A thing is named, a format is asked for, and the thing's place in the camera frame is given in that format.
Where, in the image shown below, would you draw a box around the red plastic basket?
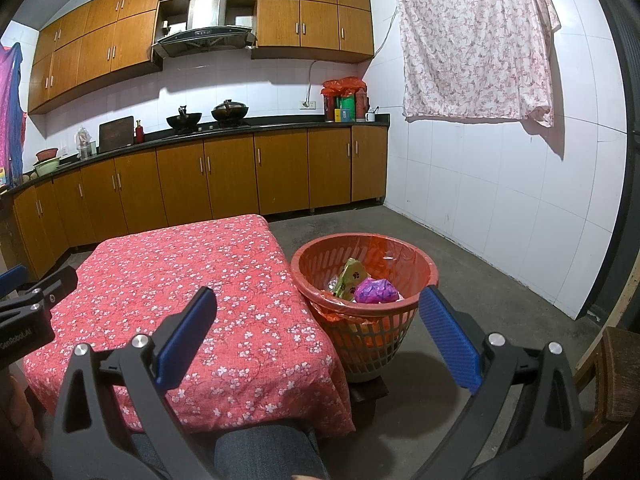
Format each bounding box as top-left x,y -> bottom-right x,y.
291,232 -> 440,383

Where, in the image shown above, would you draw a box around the purple plastic bag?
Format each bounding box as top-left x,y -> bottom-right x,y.
353,278 -> 400,306

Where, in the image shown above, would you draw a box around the red bag on thermoses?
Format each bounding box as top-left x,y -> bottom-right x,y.
321,76 -> 367,97

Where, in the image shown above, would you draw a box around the dark cutting board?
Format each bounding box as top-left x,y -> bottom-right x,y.
98,116 -> 136,153

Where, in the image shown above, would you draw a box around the dark wooden block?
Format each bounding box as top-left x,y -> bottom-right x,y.
348,377 -> 392,403

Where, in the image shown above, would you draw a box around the person's legs in jeans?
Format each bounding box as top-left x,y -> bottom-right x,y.
129,422 -> 332,480

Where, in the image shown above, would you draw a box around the white cable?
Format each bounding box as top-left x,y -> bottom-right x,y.
306,60 -> 321,103

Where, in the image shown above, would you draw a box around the yellow-green snack packet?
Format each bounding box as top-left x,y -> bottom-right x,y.
331,258 -> 369,302

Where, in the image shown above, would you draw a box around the steel range hood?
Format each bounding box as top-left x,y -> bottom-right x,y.
151,0 -> 258,58

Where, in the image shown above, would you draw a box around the black lidded wok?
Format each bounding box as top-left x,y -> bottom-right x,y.
211,100 -> 250,127

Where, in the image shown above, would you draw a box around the wooden lower cabinets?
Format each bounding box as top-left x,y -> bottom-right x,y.
12,125 -> 389,281

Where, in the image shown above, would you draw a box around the person's left forearm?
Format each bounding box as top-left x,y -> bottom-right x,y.
0,375 -> 53,443

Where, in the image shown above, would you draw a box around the pink and blue hanging cloth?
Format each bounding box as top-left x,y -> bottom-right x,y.
0,42 -> 26,186

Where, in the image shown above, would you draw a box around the black kitchen countertop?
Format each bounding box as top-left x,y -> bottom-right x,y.
0,115 -> 391,196

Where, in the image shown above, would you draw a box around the wooden chair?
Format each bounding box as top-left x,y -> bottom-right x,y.
574,327 -> 640,453

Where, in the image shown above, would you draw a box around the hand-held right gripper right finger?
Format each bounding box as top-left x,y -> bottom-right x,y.
419,285 -> 586,480

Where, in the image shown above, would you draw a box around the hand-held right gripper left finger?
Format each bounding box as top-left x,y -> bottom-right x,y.
52,286 -> 218,480

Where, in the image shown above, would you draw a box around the clear jar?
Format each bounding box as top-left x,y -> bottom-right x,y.
76,127 -> 97,160

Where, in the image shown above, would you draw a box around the red floral quilt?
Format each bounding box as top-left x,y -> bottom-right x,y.
22,214 -> 357,438

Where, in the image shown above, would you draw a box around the red basket liner bag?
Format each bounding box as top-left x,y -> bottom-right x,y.
292,234 -> 438,326

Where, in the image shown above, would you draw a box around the wooden cabinets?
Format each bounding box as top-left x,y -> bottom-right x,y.
27,0 -> 376,115
12,125 -> 389,281

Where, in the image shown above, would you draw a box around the white floral hanging sheet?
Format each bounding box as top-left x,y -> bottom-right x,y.
393,0 -> 562,128

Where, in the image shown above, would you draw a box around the wooden upper cabinets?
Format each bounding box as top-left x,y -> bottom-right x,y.
27,0 -> 376,115

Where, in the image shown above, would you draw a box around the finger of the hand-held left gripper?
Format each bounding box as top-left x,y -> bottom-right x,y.
15,266 -> 79,313
0,266 -> 29,303

